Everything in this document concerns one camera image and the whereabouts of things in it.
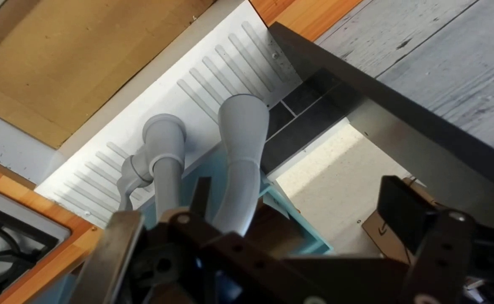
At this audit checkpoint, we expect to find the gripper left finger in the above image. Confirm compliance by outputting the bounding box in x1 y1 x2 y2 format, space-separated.
68 176 328 304

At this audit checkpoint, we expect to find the wooden top kitchen counter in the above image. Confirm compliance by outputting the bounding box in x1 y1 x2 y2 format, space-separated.
0 0 366 304

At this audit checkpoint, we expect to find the brown cardboard box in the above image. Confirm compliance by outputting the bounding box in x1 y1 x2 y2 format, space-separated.
361 208 422 267

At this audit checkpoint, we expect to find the grey wood backsplash panel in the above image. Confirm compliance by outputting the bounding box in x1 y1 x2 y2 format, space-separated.
269 0 494 196

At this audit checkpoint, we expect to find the grey toy sink faucet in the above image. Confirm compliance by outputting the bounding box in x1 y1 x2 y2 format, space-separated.
117 91 272 238

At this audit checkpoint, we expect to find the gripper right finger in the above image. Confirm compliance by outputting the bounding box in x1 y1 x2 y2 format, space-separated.
380 174 479 304

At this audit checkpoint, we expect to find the white toy kitchen sink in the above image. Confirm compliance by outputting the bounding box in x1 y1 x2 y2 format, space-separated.
0 0 304 230

